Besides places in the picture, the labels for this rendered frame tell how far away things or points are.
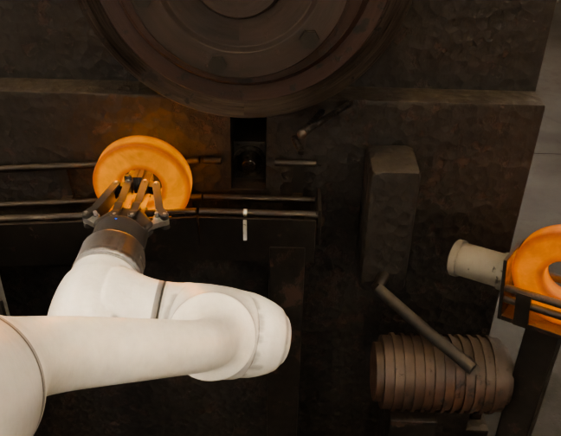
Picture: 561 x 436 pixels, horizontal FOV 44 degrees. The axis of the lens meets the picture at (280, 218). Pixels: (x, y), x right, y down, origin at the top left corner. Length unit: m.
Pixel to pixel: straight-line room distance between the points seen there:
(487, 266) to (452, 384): 0.20
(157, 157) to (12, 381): 0.78
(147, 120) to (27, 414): 0.85
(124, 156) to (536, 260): 0.64
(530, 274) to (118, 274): 0.59
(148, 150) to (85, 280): 0.31
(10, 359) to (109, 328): 0.24
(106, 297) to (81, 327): 0.26
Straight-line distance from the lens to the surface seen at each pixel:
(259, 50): 0.91
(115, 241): 0.93
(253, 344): 0.82
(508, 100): 1.20
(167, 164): 1.11
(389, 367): 1.15
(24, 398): 0.37
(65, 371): 0.55
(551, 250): 1.06
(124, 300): 0.84
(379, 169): 1.09
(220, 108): 1.04
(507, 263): 1.07
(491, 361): 1.19
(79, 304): 0.83
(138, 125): 1.18
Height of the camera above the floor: 1.32
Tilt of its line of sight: 33 degrees down
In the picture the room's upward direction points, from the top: 1 degrees clockwise
